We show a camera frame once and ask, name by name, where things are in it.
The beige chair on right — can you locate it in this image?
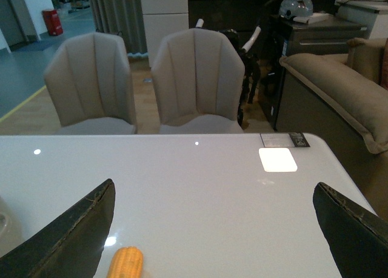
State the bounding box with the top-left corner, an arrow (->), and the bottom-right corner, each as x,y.
151,29 -> 245,134

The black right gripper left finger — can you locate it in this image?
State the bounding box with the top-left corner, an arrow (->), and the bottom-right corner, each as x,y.
1,179 -> 115,277

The white drawer column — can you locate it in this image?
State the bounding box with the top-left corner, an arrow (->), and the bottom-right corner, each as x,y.
141,0 -> 189,66

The black stroller with white handles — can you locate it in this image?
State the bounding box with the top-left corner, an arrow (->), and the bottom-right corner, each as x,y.
188,19 -> 261,134

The dark grey cabinet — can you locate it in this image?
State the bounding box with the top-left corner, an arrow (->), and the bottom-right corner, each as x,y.
259,14 -> 367,129

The beige chair on left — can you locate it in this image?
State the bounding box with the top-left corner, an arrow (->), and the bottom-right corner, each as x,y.
44,32 -> 137,135

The light blue helmet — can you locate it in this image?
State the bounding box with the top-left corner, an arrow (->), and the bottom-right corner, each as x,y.
278,0 -> 313,19

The label sticker on table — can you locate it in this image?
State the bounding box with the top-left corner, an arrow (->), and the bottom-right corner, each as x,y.
260,132 -> 310,147

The beige chair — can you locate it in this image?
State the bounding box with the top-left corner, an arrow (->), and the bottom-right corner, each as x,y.
44,32 -> 137,135
151,29 -> 245,134

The beige sofa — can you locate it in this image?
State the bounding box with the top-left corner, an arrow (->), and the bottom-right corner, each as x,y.
287,38 -> 387,154

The red box on floor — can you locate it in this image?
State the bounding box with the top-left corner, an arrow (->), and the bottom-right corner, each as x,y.
42,9 -> 63,36

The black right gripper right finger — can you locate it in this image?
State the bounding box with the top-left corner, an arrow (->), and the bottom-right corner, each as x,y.
313,182 -> 387,277

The grey curtain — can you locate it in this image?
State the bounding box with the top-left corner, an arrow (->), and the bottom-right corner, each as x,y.
89,0 -> 147,54

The yellow corn cob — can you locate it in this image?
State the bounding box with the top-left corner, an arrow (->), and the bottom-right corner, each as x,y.
107,246 -> 144,278

